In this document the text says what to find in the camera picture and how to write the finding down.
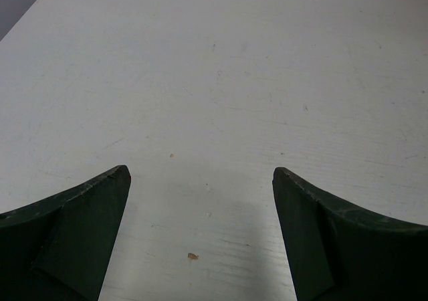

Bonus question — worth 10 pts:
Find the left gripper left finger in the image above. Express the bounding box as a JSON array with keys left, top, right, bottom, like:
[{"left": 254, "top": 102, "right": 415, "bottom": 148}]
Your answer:
[{"left": 1, "top": 165, "right": 131, "bottom": 300}]

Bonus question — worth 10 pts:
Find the orange crumb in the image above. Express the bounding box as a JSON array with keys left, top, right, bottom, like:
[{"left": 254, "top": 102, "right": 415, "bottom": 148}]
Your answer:
[{"left": 187, "top": 253, "right": 199, "bottom": 260}]

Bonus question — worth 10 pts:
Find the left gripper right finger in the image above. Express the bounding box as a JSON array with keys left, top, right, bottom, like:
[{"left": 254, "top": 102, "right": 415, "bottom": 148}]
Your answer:
[{"left": 272, "top": 167, "right": 427, "bottom": 300}]

